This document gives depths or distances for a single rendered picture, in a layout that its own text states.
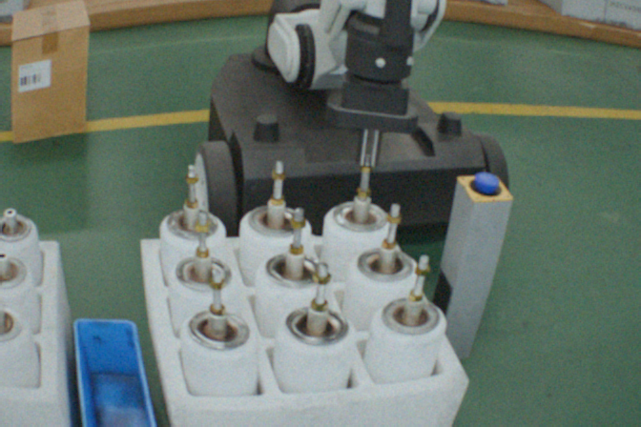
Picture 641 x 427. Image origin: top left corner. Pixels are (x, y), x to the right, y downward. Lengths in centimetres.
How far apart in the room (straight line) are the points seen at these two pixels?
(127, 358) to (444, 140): 74
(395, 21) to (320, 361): 42
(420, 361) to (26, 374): 53
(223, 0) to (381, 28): 186
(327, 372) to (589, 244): 94
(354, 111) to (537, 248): 72
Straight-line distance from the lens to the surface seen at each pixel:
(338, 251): 118
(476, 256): 121
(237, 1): 287
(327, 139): 154
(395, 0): 100
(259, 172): 143
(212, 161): 144
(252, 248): 114
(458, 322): 128
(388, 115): 109
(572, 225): 182
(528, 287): 156
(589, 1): 361
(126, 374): 124
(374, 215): 120
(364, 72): 106
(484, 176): 119
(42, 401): 95
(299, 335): 96
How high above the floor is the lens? 86
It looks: 29 degrees down
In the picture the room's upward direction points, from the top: 6 degrees clockwise
